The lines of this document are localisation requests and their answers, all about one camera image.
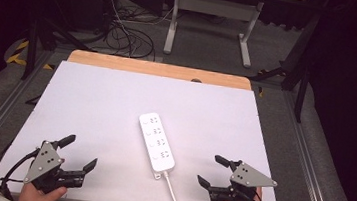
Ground white sleeve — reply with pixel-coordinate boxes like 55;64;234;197
0;194;24;201

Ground white power strip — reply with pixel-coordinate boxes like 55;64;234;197
132;111;181;182

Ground black floor cables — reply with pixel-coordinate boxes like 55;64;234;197
102;18;159;62

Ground person's left hand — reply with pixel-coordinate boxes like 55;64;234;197
17;181;69;201

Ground white board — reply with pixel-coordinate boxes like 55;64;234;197
0;54;295;201

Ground white power strip cable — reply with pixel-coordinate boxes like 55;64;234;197
159;170;217;201

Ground black metal stand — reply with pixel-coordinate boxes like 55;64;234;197
244;4;323;124
21;3;102;89

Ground white desk frame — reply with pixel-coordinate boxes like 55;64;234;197
162;0;265;71

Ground thin white cable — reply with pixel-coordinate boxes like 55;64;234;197
98;0;178;29

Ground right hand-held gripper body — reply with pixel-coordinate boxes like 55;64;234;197
206;157;280;201

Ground yellow black floor tape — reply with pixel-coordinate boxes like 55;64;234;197
4;37;57;71

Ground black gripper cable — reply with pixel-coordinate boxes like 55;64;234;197
0;144;41;201

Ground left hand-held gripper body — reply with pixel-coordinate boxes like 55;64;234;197
22;138;91;199

